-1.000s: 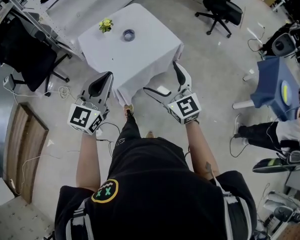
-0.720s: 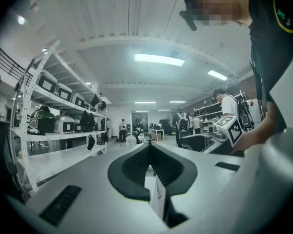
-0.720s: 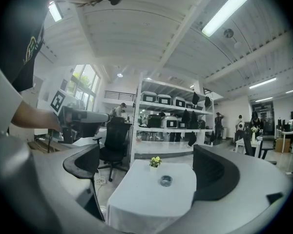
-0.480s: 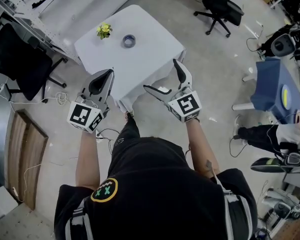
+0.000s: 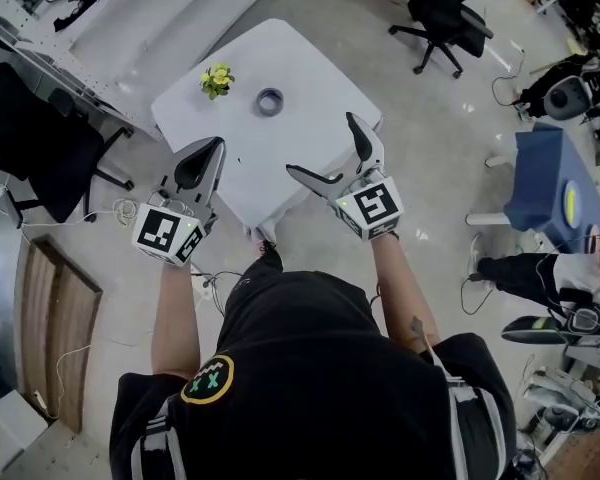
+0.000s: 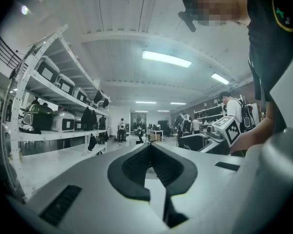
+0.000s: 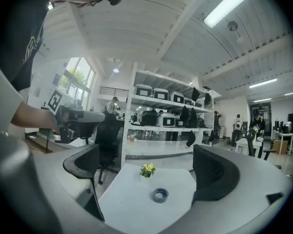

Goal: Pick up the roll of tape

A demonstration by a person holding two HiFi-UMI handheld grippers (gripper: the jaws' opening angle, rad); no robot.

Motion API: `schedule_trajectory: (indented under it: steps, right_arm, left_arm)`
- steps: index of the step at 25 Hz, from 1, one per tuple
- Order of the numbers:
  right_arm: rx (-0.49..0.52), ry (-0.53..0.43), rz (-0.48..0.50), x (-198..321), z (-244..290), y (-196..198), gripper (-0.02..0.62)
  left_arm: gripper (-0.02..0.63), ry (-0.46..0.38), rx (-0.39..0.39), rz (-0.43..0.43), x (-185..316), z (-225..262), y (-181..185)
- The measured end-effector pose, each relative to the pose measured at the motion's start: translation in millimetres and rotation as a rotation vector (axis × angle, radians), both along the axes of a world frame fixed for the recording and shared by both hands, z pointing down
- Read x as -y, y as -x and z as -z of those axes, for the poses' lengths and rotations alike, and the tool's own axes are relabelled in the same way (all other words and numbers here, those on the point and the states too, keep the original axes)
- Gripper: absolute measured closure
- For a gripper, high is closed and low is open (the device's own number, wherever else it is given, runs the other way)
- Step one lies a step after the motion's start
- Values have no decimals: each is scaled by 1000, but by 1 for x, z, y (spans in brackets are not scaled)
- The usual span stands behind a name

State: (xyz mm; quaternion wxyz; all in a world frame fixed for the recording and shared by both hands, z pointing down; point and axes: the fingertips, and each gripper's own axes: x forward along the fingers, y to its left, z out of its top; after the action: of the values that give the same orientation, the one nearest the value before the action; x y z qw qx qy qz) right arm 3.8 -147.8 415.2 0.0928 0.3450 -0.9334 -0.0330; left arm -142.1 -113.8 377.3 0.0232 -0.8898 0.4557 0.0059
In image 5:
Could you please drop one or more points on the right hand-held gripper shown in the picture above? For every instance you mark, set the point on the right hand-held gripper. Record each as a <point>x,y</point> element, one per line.
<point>375,205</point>

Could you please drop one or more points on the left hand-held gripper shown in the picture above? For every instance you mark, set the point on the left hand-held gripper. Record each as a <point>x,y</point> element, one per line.
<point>157,233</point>

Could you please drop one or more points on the grey tape roll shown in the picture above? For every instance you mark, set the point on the grey tape roll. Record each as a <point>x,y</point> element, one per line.
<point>261,108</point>

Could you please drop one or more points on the person's left forearm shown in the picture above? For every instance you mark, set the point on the person's left forearm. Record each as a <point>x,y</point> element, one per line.
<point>176,318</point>

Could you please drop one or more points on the person's right forearm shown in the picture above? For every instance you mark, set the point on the person's right forearm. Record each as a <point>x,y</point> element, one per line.
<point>400,288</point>

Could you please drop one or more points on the yellow flower plant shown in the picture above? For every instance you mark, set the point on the yellow flower plant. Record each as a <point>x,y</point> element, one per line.
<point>217,80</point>

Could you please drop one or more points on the table with white cloth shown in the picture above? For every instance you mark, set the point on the table with white cloth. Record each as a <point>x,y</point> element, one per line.
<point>290,68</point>

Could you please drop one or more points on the white power adapter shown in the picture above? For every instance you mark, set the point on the white power adapter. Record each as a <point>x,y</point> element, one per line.
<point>204,293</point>

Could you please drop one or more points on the white perforated metal rack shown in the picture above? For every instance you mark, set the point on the white perforated metal rack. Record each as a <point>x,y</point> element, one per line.
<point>80,83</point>

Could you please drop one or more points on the long white desk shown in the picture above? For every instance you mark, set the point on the long white desk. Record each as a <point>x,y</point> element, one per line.
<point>180,13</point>

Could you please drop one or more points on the black office chair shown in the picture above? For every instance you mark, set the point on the black office chair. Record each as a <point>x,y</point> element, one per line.
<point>35,138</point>
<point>445,13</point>

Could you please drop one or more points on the table with blue cloth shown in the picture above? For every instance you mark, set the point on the table with blue cloth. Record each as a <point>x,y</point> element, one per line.
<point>540,183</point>

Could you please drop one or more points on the black cloth item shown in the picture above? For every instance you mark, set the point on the black cloth item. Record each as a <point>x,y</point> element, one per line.
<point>75,10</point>

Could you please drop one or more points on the wooden board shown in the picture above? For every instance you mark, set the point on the wooden board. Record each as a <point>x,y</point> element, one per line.
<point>55,328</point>

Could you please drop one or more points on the person's black clothing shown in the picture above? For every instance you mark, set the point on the person's black clothing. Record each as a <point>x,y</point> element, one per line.
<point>310,378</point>

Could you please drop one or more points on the yellow and white plate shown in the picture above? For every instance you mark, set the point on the yellow and white plate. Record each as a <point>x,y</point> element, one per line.
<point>573,205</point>

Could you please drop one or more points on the grey round device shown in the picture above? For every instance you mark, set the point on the grey round device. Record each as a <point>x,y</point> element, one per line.
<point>567,98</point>

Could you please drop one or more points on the white power strip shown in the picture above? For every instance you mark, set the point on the white power strip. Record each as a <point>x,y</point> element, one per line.
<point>40,400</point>

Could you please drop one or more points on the white box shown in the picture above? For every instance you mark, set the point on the white box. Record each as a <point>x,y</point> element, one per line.
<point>7,430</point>

